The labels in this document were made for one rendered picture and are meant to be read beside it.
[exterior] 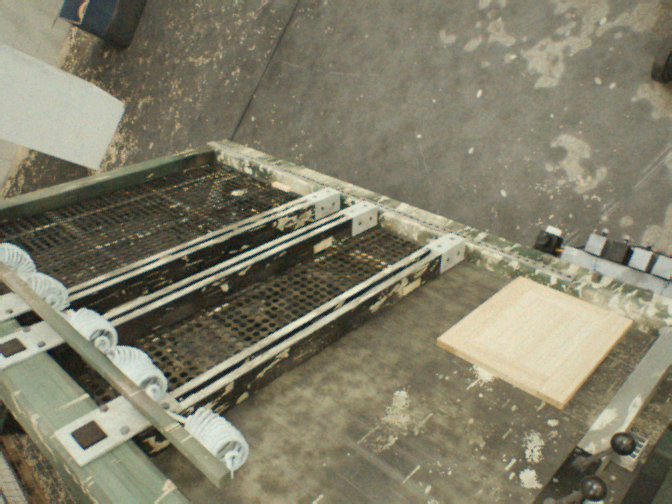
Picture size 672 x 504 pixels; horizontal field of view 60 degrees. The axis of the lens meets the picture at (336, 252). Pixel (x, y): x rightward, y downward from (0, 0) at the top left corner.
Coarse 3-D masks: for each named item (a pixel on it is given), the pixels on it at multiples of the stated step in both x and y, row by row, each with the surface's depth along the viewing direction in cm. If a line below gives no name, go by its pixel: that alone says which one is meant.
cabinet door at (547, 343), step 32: (512, 288) 158; (544, 288) 158; (480, 320) 145; (512, 320) 145; (544, 320) 146; (576, 320) 146; (608, 320) 145; (480, 352) 134; (512, 352) 134; (544, 352) 134; (576, 352) 134; (608, 352) 136; (512, 384) 127; (544, 384) 124; (576, 384) 124
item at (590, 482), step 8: (584, 480) 86; (592, 480) 85; (600, 480) 86; (584, 488) 86; (592, 488) 85; (600, 488) 85; (568, 496) 90; (576, 496) 88; (584, 496) 86; (592, 496) 85; (600, 496) 85
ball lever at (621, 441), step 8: (624, 432) 94; (616, 440) 93; (624, 440) 93; (632, 440) 93; (608, 448) 96; (616, 448) 93; (624, 448) 92; (632, 448) 92; (592, 456) 99; (600, 456) 97; (576, 464) 101; (584, 464) 100
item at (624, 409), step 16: (656, 352) 131; (640, 368) 126; (656, 368) 126; (624, 384) 121; (640, 384) 121; (656, 384) 122; (624, 400) 117; (640, 400) 117; (608, 416) 113; (624, 416) 113; (592, 432) 110; (608, 432) 110; (592, 448) 106
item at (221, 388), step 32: (416, 256) 163; (448, 256) 168; (352, 288) 147; (384, 288) 148; (320, 320) 135; (352, 320) 142; (128, 352) 99; (256, 352) 125; (288, 352) 127; (192, 384) 116; (224, 384) 116; (256, 384) 123; (96, 416) 103; (128, 416) 103; (96, 448) 96; (160, 448) 108
